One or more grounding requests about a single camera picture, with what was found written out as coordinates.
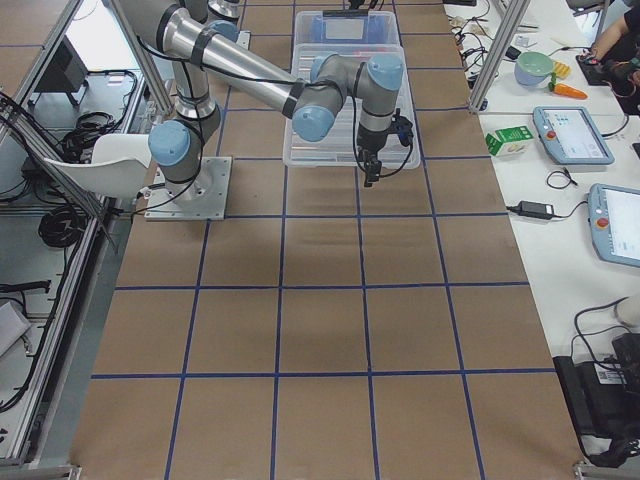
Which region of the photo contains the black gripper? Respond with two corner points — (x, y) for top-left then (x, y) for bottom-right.
(362, 149), (382, 188)

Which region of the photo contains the clear plastic box lid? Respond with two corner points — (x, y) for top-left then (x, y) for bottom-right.
(282, 43), (420, 170)

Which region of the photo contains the clear plastic storage box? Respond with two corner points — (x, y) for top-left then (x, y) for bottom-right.
(294, 10), (401, 46)

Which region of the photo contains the green white carton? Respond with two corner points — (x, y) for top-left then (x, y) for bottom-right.
(485, 125), (534, 157)

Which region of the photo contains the black power adapter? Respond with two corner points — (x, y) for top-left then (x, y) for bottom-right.
(506, 200), (557, 220)

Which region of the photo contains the green and blue bowl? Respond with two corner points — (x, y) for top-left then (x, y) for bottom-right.
(514, 51), (554, 86)

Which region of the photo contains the upper teach pendant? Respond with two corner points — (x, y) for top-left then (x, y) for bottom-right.
(532, 106), (615, 166)

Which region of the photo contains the teach pendant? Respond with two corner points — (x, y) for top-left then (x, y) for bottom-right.
(532, 106), (615, 166)
(587, 184), (639, 267)

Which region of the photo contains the orange toy carrot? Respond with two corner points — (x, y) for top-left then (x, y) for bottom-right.
(548, 73), (588, 100)

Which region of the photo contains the yellow toy corn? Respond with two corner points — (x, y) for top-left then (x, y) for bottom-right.
(552, 61), (571, 80)

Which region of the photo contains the lower teach pendant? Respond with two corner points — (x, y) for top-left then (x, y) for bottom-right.
(587, 184), (639, 267)

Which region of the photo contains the white plastic chair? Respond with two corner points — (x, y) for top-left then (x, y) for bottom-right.
(44, 134), (151, 199)

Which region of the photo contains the person in black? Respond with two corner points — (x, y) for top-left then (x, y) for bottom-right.
(589, 5), (639, 115)

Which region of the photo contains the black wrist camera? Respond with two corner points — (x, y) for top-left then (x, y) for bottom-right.
(391, 108), (414, 147)

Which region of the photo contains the aluminium frame post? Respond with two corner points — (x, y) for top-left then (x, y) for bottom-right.
(468, 0), (530, 114)

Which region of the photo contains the black coiled cable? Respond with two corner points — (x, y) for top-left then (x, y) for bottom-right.
(38, 203), (81, 249)

